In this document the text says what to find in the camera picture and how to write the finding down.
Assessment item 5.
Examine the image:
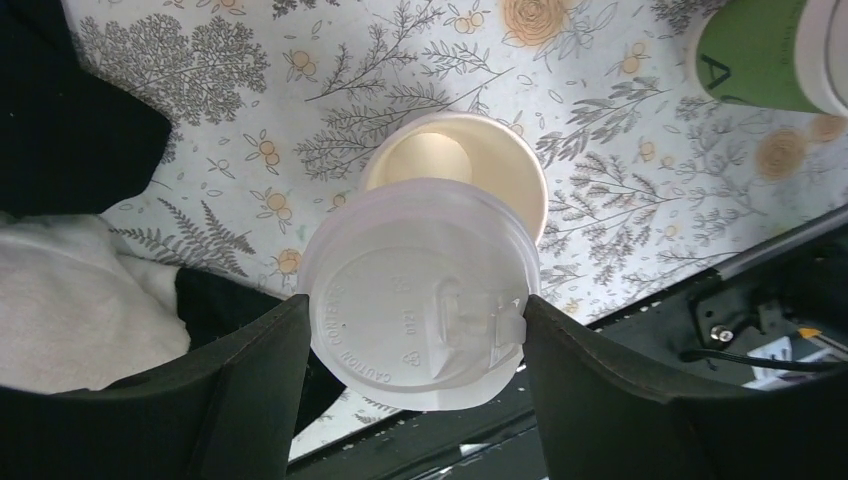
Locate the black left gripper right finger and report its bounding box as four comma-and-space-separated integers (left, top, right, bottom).
524, 296, 847, 479

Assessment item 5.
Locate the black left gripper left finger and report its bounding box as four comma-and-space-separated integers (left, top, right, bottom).
1, 295, 311, 479

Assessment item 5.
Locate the white plastic cup lid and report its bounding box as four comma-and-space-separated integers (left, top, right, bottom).
297, 178, 540, 411

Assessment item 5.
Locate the black white checkered blanket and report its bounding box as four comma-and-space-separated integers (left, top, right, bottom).
1, 1, 279, 395

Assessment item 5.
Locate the floral table mat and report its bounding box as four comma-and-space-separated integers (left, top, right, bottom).
59, 0, 848, 462

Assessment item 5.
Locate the stack of green paper cups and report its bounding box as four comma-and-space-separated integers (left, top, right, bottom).
686, 0, 847, 117

